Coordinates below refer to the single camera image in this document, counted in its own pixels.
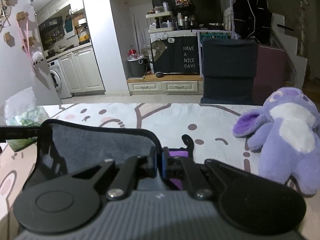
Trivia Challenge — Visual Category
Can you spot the black printed curtain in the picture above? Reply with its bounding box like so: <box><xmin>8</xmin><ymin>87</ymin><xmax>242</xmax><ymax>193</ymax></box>
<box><xmin>151</xmin><ymin>35</ymin><xmax>202</xmax><ymax>75</ymax></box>

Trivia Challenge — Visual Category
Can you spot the clear plastic bag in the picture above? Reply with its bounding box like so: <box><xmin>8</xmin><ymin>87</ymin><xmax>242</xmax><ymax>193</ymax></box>
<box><xmin>4</xmin><ymin>86</ymin><xmax>48</xmax><ymax>152</ymax></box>

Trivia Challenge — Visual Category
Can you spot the maroon box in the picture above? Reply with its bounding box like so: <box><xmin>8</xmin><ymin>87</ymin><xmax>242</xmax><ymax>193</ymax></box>
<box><xmin>257</xmin><ymin>44</ymin><xmax>297</xmax><ymax>91</ymax></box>

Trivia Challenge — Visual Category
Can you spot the white washing machine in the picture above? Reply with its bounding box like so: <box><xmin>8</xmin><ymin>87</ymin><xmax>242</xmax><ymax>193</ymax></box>
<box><xmin>47</xmin><ymin>59</ymin><xmax>72</xmax><ymax>99</ymax></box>

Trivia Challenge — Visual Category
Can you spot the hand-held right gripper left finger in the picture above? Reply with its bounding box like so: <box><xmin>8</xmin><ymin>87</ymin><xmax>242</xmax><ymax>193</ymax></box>
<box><xmin>71</xmin><ymin>146</ymin><xmax>159</xmax><ymax>201</ymax></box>

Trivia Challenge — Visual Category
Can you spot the teal hanging bag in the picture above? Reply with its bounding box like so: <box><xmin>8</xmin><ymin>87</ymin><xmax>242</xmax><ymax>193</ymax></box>
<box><xmin>65</xmin><ymin>15</ymin><xmax>74</xmax><ymax>33</ymax></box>

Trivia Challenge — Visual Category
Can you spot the white staircase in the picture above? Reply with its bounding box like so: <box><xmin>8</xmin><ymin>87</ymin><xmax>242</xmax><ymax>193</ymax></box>
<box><xmin>271</xmin><ymin>12</ymin><xmax>311</xmax><ymax>85</ymax></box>

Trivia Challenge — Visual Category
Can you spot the white storage rack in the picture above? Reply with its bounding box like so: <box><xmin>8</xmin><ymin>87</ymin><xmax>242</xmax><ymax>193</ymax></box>
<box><xmin>146</xmin><ymin>11</ymin><xmax>175</xmax><ymax>33</ymax></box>

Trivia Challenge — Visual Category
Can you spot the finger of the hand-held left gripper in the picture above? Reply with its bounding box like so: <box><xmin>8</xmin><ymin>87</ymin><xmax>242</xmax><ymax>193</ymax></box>
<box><xmin>0</xmin><ymin>126</ymin><xmax>42</xmax><ymax>142</ymax></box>

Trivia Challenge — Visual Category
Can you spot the cartoon printed blanket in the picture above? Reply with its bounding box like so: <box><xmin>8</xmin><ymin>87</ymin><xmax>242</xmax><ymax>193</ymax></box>
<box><xmin>0</xmin><ymin>102</ymin><xmax>320</xmax><ymax>240</ymax></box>

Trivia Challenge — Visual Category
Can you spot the purple plush toy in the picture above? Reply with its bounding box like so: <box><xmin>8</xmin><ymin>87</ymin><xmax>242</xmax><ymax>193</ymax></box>
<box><xmin>232</xmin><ymin>87</ymin><xmax>320</xmax><ymax>197</ymax></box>

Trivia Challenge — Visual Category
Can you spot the black jacket with white piping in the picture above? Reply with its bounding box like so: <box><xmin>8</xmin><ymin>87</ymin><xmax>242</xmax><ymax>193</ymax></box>
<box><xmin>232</xmin><ymin>0</ymin><xmax>273</xmax><ymax>43</ymax></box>

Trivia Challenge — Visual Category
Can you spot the drink dispenser with orange liquid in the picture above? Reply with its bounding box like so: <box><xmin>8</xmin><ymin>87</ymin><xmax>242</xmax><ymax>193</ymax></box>
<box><xmin>75</xmin><ymin>18</ymin><xmax>91</xmax><ymax>43</ymax></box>

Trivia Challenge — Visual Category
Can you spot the grey towel with black trim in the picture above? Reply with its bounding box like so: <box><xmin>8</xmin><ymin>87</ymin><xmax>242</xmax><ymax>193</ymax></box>
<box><xmin>35</xmin><ymin>119</ymin><xmax>195</xmax><ymax>192</ymax></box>

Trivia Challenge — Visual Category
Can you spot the white kitchen cabinet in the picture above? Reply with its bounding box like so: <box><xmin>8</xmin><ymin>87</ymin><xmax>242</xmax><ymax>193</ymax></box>
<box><xmin>59</xmin><ymin>47</ymin><xmax>105</xmax><ymax>94</ymax></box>

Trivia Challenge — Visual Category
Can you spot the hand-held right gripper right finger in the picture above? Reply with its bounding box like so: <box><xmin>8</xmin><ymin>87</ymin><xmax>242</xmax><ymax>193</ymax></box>
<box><xmin>162</xmin><ymin>147</ymin><xmax>241</xmax><ymax>201</ymax></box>

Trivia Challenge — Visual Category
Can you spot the white plush wall toy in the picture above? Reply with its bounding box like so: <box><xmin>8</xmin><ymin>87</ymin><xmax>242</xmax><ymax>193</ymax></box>
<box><xmin>31</xmin><ymin>51</ymin><xmax>46</xmax><ymax>66</ymax></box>

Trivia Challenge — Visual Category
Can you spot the teal printed sign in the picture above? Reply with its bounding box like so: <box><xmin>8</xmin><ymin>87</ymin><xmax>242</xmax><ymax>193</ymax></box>
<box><xmin>197</xmin><ymin>30</ymin><xmax>232</xmax><ymax>41</ymax></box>

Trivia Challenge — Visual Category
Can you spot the dark blue padded chair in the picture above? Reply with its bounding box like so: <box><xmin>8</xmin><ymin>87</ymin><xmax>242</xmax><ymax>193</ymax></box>
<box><xmin>200</xmin><ymin>39</ymin><xmax>259</xmax><ymax>105</ymax></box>

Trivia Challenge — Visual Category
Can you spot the grey trash bin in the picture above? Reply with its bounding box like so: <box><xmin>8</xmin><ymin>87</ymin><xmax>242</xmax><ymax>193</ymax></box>
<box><xmin>128</xmin><ymin>56</ymin><xmax>148</xmax><ymax>77</ymax></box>

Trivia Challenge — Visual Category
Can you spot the white drawer base cabinet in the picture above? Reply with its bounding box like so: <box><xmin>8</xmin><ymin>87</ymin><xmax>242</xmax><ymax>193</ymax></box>
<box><xmin>127</xmin><ymin>76</ymin><xmax>204</xmax><ymax>95</ymax></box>

